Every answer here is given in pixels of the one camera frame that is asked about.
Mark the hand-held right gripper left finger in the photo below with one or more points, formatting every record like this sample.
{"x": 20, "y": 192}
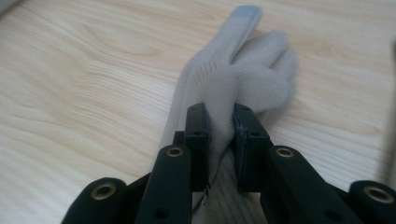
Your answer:
{"x": 174, "y": 174}

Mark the plain beige knit glove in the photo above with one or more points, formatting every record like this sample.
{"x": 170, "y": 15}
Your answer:
{"x": 249, "y": 84}

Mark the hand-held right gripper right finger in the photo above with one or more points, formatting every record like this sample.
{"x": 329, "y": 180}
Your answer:
{"x": 274, "y": 180}

